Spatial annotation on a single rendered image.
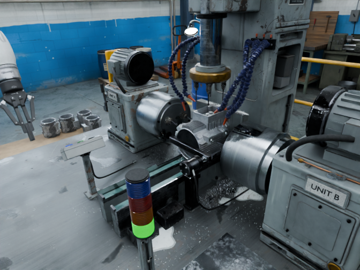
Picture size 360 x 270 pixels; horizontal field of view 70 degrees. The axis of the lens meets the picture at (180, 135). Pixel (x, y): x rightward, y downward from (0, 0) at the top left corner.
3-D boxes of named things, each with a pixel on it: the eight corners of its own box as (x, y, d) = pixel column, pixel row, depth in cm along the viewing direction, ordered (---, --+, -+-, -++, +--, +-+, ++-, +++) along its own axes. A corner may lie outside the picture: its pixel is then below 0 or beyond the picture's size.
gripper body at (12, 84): (-3, 82, 95) (6, 105, 96) (22, 77, 100) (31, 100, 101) (-3, 88, 101) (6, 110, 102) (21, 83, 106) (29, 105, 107)
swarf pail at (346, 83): (331, 98, 476) (335, 83, 464) (336, 94, 496) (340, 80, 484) (350, 101, 457) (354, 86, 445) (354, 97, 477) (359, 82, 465)
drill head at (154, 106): (158, 119, 173) (155, 82, 162) (196, 136, 148) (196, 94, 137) (125, 130, 158) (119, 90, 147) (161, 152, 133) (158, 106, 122)
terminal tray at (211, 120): (209, 118, 131) (209, 104, 128) (225, 124, 124) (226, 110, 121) (192, 125, 124) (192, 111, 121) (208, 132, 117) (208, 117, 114)
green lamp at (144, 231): (146, 219, 76) (145, 207, 74) (158, 230, 72) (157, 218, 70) (128, 230, 72) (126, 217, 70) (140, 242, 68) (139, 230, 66)
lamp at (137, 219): (145, 207, 74) (143, 194, 72) (157, 218, 70) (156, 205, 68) (126, 217, 70) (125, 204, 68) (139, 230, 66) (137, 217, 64)
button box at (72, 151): (100, 147, 121) (96, 136, 120) (105, 145, 115) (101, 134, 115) (63, 161, 111) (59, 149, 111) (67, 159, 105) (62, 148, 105)
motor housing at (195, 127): (203, 142, 141) (203, 109, 132) (230, 155, 128) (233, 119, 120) (174, 155, 129) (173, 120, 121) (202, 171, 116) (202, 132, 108)
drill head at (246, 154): (239, 156, 127) (242, 108, 116) (325, 196, 99) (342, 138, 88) (203, 177, 113) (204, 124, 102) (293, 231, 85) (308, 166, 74)
